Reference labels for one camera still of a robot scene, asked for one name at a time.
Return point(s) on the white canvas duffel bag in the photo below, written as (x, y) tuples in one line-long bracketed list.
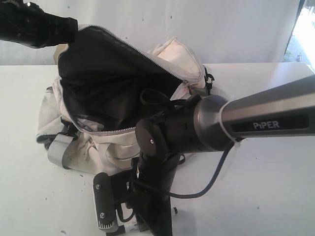
[(104, 87)]

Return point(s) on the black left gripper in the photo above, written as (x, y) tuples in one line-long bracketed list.
[(46, 30)]

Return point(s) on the black and white marker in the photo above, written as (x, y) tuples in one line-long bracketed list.
[(157, 215)]

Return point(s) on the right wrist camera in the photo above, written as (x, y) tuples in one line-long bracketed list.
[(107, 191)]

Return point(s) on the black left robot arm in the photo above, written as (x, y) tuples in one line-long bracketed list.
[(12, 21)]

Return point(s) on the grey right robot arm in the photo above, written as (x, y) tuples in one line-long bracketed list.
[(208, 124)]

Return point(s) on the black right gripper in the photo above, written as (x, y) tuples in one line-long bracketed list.
[(150, 182)]

